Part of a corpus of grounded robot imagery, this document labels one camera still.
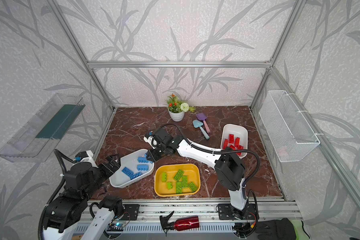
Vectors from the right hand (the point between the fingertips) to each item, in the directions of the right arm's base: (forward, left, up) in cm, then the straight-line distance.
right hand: (149, 151), depth 80 cm
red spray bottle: (-31, -18, -9) cm, 37 cm away
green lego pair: (-12, -18, -14) cm, 26 cm away
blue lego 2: (-4, +6, -12) cm, 14 cm away
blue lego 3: (-7, +12, -13) cm, 19 cm away
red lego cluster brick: (+13, -45, -15) cm, 49 cm away
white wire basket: (-3, -64, +20) cm, 67 cm away
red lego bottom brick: (+10, -52, -14) cm, 55 cm away
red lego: (+17, -50, -14) cm, 54 cm away
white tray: (-11, +18, -11) cm, 24 cm away
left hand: (-7, +11, +11) cm, 17 cm away
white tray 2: (+21, -56, -12) cm, 61 cm away
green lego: (-9, -15, -12) cm, 21 cm away
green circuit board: (-32, +15, -16) cm, 39 cm away
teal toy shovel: (+29, -28, -14) cm, 42 cm away
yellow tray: (-5, -23, -14) cm, 27 cm away
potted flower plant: (+37, -12, -6) cm, 40 cm away
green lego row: (-11, -7, -13) cm, 18 cm away
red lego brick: (+14, -54, -14) cm, 57 cm away
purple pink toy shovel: (+38, -31, -16) cm, 52 cm away
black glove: (-33, -64, -13) cm, 73 cm away
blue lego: (+1, +6, -12) cm, 13 cm away
